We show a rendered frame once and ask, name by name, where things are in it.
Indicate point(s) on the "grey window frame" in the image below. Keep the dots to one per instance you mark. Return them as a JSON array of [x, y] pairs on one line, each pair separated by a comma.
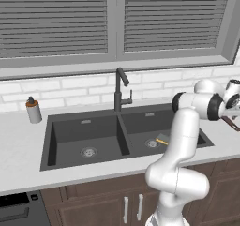
[[116, 33]]

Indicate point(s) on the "brown false drawer front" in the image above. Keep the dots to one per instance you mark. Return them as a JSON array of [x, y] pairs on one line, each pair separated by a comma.
[[103, 187]]

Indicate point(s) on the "dark double sink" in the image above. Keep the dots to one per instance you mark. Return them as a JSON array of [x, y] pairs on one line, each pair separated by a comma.
[[87, 132]]

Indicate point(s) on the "grey soap dispenser orange collar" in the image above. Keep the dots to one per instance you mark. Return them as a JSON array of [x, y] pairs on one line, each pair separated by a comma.
[[33, 112]]

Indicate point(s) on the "grey window blind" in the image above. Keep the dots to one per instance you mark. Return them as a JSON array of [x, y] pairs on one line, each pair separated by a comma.
[[53, 20], [175, 17]]

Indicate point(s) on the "brown cupboard door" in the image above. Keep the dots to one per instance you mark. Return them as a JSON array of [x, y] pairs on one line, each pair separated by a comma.
[[148, 207], [90, 212], [223, 192]]

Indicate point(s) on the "grey and yellow sponge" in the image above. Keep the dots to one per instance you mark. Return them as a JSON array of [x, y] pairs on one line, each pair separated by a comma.
[[163, 138]]

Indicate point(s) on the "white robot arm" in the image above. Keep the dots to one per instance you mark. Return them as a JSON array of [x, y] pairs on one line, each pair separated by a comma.
[[184, 136]]

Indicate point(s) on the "dark grey tap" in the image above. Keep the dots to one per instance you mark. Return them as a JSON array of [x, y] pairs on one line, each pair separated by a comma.
[[117, 95]]

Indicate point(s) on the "black dishwasher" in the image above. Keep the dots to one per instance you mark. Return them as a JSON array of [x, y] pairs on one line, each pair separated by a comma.
[[25, 209]]

